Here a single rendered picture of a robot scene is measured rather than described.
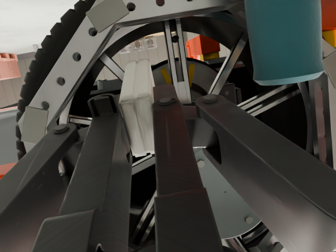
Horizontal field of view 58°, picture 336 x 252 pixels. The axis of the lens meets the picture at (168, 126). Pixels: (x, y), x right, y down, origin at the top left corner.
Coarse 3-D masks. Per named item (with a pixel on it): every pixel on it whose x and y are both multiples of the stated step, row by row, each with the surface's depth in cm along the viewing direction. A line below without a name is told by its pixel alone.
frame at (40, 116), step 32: (96, 0) 44; (128, 0) 45; (160, 0) 49; (192, 0) 46; (224, 0) 46; (64, 64) 45; (64, 96) 46; (320, 96) 55; (32, 128) 46; (320, 128) 56
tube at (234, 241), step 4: (236, 236) 50; (240, 236) 52; (224, 240) 52; (228, 240) 50; (232, 240) 50; (236, 240) 49; (240, 240) 49; (224, 244) 52; (228, 244) 50; (232, 244) 49; (236, 244) 48; (240, 244) 48; (244, 244) 49; (232, 248) 48; (236, 248) 47; (240, 248) 47; (244, 248) 47
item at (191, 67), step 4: (192, 64) 93; (164, 68) 92; (192, 68) 93; (164, 72) 92; (188, 72) 93; (192, 72) 93; (164, 76) 92; (168, 76) 93; (192, 76) 93; (168, 80) 93
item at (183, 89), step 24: (144, 24) 54; (168, 24) 56; (192, 24) 64; (216, 24) 60; (240, 24) 55; (120, 48) 73; (168, 48) 57; (240, 48) 58; (96, 72) 70; (120, 72) 57; (72, 96) 55; (264, 96) 60; (288, 96) 61; (72, 120) 57; (264, 120) 81; (288, 120) 68; (312, 144) 61; (144, 168) 61; (144, 216) 63; (144, 240) 64
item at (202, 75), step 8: (176, 64) 92; (200, 64) 93; (152, 72) 92; (160, 72) 92; (168, 72) 93; (200, 72) 94; (208, 72) 94; (216, 72) 94; (160, 80) 93; (192, 80) 94; (200, 80) 94; (208, 80) 94; (192, 88) 94; (200, 88) 95; (208, 88) 95; (192, 96) 90; (200, 96) 91
